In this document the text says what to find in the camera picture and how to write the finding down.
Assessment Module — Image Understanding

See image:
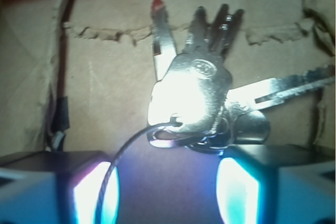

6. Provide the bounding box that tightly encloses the brown paper bag basket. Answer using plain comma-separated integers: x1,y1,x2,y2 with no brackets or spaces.
1,0,334,156

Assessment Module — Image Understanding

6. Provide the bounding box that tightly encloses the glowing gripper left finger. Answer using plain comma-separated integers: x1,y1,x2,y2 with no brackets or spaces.
1,151,111,223

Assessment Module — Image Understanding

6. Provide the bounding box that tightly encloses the silver key bunch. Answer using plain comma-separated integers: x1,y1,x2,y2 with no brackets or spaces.
94,0,336,224

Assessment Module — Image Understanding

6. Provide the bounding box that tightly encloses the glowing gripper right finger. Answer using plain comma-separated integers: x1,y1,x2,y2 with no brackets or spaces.
216,145,335,223

